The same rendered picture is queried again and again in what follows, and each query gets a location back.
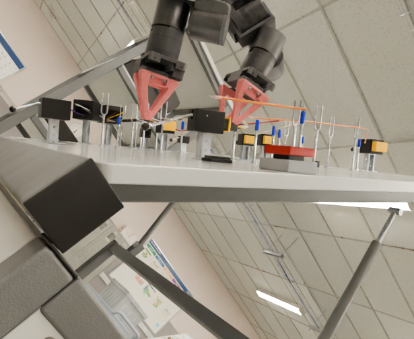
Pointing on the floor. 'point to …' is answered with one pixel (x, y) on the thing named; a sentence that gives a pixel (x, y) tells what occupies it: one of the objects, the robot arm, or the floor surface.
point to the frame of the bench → (42, 296)
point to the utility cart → (116, 316)
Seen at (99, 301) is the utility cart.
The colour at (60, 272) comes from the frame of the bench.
